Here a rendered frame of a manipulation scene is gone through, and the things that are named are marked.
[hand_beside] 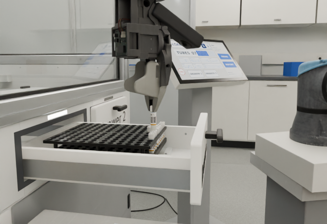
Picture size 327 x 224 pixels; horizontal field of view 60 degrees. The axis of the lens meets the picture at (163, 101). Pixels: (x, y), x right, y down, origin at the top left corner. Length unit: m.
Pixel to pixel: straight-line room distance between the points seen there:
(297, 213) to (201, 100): 0.88
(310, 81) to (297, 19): 3.17
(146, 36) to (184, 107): 1.14
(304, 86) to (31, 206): 0.74
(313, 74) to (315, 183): 0.29
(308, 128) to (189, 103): 0.82
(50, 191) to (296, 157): 0.59
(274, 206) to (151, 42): 0.70
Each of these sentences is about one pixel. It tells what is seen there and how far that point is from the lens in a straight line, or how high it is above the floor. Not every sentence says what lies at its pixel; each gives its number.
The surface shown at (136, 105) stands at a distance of 2.37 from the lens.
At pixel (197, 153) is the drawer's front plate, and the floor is 0.91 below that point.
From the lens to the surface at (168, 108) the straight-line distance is 2.31.
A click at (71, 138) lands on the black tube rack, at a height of 0.90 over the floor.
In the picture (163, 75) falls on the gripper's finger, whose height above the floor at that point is 1.03.
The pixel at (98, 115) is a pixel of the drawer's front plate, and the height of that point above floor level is 0.90.
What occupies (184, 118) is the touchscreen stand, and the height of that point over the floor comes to 0.75.
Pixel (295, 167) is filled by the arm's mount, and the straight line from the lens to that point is 0.80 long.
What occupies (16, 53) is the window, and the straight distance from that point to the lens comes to 0.61.
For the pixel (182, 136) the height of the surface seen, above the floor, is 0.87.
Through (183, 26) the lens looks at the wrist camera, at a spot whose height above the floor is 1.12.
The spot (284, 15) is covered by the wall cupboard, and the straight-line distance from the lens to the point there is 3.99.
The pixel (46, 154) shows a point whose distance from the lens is 0.58.
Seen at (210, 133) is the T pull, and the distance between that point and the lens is 0.59.
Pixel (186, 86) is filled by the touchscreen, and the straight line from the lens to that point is 1.38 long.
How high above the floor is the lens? 1.05
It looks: 8 degrees down
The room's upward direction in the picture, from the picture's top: straight up
